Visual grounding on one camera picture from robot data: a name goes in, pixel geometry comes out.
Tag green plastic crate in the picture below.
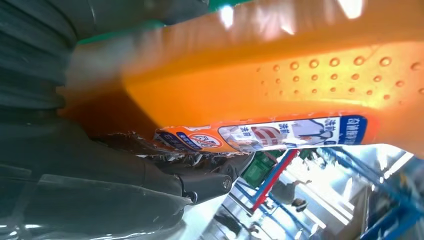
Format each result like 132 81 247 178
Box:
241 150 286 190

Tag blue metal rack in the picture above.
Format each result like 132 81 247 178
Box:
316 147 424 240

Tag red pole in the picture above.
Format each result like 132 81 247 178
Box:
251 149 300 213

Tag person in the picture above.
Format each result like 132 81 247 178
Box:
269 178 313 214

